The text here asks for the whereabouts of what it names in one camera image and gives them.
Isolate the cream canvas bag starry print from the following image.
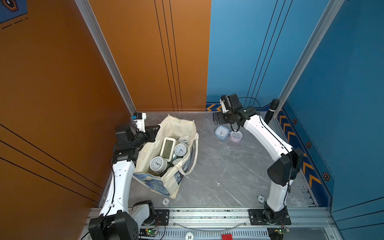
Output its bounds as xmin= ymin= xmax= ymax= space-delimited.
xmin=133 ymin=116 xmax=199 ymax=199

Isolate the pink round alarm clock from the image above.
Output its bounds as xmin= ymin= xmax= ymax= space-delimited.
xmin=230 ymin=131 xmax=243 ymax=143

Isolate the light blue square alarm clock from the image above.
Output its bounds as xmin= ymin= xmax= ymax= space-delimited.
xmin=215 ymin=126 xmax=231 ymax=141

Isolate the white round alarm clock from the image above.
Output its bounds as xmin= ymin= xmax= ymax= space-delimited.
xmin=150 ymin=156 xmax=168 ymax=174

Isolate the large white digital clock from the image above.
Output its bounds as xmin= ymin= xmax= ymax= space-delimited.
xmin=160 ymin=137 xmax=177 ymax=162

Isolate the white twin-bell alarm clock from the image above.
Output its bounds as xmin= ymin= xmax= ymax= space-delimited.
xmin=174 ymin=143 xmax=189 ymax=158

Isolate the small white digital clock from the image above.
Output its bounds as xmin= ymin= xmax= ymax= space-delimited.
xmin=179 ymin=135 xmax=191 ymax=145

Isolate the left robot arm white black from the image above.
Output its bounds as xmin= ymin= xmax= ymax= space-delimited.
xmin=88 ymin=124 xmax=160 ymax=240

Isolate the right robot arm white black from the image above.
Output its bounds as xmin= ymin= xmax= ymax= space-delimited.
xmin=213 ymin=94 xmax=304 ymax=225

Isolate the black microphone on stand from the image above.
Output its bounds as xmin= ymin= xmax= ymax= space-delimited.
xmin=264 ymin=99 xmax=280 ymax=125

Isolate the white round marker left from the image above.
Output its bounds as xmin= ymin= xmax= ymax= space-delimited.
xmin=162 ymin=198 xmax=170 ymax=207

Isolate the white round marker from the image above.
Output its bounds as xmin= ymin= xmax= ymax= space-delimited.
xmin=257 ymin=195 xmax=266 ymax=204
xmin=162 ymin=198 xmax=170 ymax=207

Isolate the white round marker right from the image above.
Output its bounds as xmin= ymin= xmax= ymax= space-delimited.
xmin=257 ymin=195 xmax=266 ymax=204

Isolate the green circuit board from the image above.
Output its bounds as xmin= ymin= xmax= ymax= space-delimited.
xmin=139 ymin=229 xmax=159 ymax=238

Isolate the white round number tag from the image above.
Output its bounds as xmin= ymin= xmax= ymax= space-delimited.
xmin=185 ymin=232 xmax=195 ymax=240

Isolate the red block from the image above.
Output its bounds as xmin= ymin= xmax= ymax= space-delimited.
xmin=222 ymin=234 xmax=233 ymax=240

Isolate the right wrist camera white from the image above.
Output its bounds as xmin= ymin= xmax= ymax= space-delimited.
xmin=220 ymin=95 xmax=231 ymax=114

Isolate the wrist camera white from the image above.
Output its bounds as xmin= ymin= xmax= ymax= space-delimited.
xmin=131 ymin=112 xmax=147 ymax=133
xmin=220 ymin=95 xmax=231 ymax=114

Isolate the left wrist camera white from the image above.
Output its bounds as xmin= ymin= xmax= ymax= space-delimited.
xmin=131 ymin=112 xmax=147 ymax=133

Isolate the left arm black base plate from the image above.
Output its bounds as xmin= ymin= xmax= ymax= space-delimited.
xmin=142 ymin=209 xmax=170 ymax=227

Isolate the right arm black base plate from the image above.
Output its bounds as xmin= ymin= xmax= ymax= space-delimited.
xmin=248 ymin=208 xmax=292 ymax=226

